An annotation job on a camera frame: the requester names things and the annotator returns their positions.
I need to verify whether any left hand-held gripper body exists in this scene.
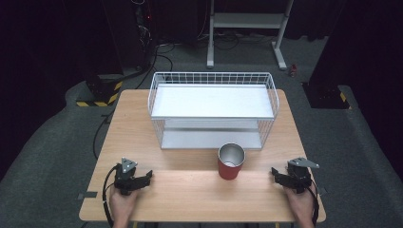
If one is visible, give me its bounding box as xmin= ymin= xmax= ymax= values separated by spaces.
xmin=113 ymin=157 xmax=140 ymax=196

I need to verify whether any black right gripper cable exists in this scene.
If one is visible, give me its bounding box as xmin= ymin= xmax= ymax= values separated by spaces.
xmin=305 ymin=179 xmax=320 ymax=227

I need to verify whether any person's left hand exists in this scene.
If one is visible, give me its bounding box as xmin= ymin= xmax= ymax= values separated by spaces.
xmin=108 ymin=185 xmax=141 ymax=221

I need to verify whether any dark computer tower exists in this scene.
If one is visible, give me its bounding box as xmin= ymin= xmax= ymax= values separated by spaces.
xmin=131 ymin=0 xmax=158 ymax=71

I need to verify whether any white wire rack with shelves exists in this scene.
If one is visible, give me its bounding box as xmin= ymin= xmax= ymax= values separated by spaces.
xmin=146 ymin=71 xmax=280 ymax=151

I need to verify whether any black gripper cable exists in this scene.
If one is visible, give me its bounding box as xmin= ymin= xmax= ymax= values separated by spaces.
xmin=305 ymin=179 xmax=320 ymax=227
xmin=101 ymin=163 xmax=123 ymax=228

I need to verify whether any black base with yellow stripes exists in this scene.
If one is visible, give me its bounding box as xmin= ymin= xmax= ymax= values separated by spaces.
xmin=75 ymin=73 xmax=125 ymax=108
xmin=301 ymin=81 xmax=353 ymax=110

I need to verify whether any bundle of black floor cables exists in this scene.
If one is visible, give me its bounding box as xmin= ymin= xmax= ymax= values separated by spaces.
xmin=156 ymin=29 xmax=277 ymax=51

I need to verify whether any white metal stand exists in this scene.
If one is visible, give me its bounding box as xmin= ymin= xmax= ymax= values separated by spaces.
xmin=205 ymin=0 xmax=295 ymax=71

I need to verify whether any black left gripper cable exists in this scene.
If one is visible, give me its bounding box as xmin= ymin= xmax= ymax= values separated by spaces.
xmin=101 ymin=163 xmax=123 ymax=228

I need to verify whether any black floor cable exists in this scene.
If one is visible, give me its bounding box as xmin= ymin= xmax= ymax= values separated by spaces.
xmin=92 ymin=108 xmax=116 ymax=161

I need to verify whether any grey tape strip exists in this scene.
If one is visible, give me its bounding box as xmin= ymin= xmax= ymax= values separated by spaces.
xmin=77 ymin=191 xmax=99 ymax=200

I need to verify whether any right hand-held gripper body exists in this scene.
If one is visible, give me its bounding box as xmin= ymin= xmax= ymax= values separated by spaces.
xmin=286 ymin=157 xmax=320 ymax=195

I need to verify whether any red cup with steel inside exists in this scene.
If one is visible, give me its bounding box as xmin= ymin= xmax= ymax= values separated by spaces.
xmin=217 ymin=142 xmax=247 ymax=181

